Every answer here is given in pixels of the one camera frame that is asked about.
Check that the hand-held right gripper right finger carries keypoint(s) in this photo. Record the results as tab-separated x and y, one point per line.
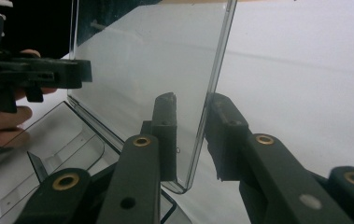
227	140

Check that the clear plastic compartment box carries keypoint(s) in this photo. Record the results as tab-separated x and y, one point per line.
146	62

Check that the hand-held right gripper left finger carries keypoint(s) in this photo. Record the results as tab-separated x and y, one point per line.
167	140

